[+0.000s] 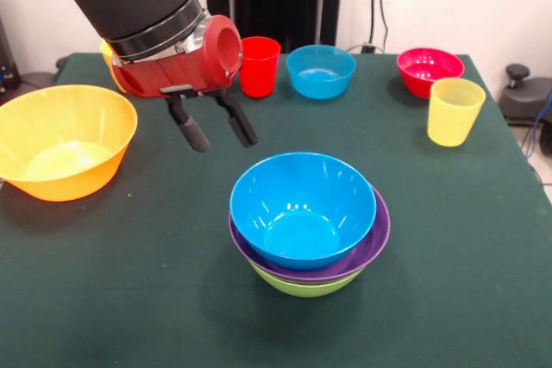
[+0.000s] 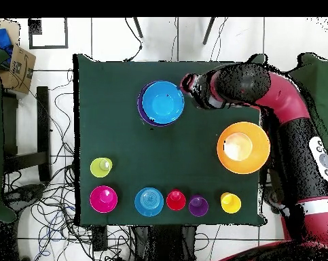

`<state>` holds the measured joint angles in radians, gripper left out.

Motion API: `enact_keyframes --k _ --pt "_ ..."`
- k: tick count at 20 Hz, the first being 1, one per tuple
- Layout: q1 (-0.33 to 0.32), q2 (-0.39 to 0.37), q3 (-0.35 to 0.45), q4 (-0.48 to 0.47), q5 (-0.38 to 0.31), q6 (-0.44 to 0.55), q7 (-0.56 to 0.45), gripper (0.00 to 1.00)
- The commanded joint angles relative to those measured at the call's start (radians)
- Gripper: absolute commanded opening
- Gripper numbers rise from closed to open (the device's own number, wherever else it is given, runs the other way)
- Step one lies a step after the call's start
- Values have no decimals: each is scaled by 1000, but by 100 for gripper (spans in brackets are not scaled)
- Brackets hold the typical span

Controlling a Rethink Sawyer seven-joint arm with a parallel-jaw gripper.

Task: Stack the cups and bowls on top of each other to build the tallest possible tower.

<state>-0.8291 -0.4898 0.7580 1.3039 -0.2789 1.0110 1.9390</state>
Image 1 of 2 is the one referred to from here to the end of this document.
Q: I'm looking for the black floor device with knob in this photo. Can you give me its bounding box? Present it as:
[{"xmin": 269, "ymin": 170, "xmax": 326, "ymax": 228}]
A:
[{"xmin": 499, "ymin": 63, "xmax": 552, "ymax": 128}]

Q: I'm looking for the red cup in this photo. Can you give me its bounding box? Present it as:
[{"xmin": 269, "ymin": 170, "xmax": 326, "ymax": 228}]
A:
[{"xmin": 239, "ymin": 36, "xmax": 282, "ymax": 99}]

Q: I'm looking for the large blue bowl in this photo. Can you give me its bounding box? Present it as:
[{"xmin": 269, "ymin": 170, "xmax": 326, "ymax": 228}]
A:
[{"xmin": 229, "ymin": 152, "xmax": 378, "ymax": 271}]

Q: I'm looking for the orange yellow cup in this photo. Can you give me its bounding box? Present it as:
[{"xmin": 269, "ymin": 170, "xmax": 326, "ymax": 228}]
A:
[{"xmin": 99, "ymin": 39, "xmax": 129, "ymax": 94}]

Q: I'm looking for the green bowl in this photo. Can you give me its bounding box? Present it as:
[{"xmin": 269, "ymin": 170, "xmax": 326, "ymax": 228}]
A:
[{"xmin": 248, "ymin": 262, "xmax": 366, "ymax": 299}]

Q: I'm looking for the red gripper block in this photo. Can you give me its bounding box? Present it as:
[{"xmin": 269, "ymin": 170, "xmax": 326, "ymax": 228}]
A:
[{"xmin": 110, "ymin": 14, "xmax": 260, "ymax": 153}]

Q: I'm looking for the blue cable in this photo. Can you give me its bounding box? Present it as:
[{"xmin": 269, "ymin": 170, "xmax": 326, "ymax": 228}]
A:
[{"xmin": 530, "ymin": 94, "xmax": 552, "ymax": 152}]

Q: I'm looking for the small red bowl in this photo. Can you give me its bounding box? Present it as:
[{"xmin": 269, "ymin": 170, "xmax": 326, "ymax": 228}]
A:
[{"xmin": 396, "ymin": 47, "xmax": 466, "ymax": 100}]

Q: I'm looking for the pale yellow translucent cup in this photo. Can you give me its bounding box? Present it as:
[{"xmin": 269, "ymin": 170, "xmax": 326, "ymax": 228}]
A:
[{"xmin": 426, "ymin": 77, "xmax": 487, "ymax": 147}]

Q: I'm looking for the small blue bowl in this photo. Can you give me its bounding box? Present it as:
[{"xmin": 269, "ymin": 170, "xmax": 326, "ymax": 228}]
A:
[{"xmin": 285, "ymin": 44, "xmax": 357, "ymax": 100}]

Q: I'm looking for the purple bowl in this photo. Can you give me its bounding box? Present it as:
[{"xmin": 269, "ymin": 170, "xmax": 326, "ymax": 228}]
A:
[{"xmin": 228, "ymin": 186, "xmax": 392, "ymax": 284}]

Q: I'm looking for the dark green tablecloth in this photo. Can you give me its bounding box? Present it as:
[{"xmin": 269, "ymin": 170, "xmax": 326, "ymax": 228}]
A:
[{"xmin": 0, "ymin": 52, "xmax": 552, "ymax": 368}]

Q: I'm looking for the large orange bowl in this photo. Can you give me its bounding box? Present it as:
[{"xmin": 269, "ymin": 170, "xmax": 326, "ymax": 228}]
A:
[{"xmin": 0, "ymin": 84, "xmax": 139, "ymax": 203}]

